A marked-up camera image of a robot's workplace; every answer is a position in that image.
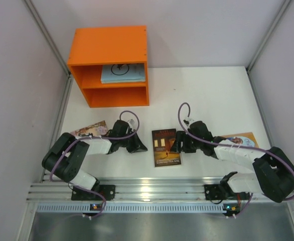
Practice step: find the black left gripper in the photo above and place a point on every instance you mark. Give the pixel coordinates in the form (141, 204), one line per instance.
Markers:
(132, 143)

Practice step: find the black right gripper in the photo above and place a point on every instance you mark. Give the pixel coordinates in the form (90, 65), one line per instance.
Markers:
(183, 142)

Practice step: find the dark brown sunset book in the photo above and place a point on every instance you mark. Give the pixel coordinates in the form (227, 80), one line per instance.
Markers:
(163, 141)

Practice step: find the light blue cat book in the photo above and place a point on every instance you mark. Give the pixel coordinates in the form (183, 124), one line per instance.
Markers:
(122, 73)

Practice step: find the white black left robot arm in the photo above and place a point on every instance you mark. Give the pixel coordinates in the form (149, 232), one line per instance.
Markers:
(65, 158)

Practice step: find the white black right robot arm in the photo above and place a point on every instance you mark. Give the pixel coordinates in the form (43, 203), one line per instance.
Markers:
(271, 171)

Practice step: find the pink illustrated fairy-tale book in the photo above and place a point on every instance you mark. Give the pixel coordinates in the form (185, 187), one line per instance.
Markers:
(97, 129)

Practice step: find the orange illustrated book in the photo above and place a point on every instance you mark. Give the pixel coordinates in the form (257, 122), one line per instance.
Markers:
(245, 139)

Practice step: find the orange two-shelf cabinet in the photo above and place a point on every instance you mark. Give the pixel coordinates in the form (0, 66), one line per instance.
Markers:
(93, 48)

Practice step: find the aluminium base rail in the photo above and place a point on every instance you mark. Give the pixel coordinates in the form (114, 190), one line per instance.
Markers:
(131, 190)

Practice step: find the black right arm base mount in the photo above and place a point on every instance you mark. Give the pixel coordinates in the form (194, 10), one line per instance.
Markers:
(217, 192)

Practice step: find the left aluminium corner post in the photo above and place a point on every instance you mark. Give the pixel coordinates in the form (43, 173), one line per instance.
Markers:
(46, 34)

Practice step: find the aluminium corner post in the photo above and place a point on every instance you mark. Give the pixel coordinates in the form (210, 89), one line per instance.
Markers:
(46, 34)
(281, 12)

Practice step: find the slotted grey cable duct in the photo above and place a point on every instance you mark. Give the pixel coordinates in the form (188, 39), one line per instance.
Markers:
(136, 208)

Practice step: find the right aluminium corner post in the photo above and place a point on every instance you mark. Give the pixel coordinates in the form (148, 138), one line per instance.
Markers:
(281, 12)

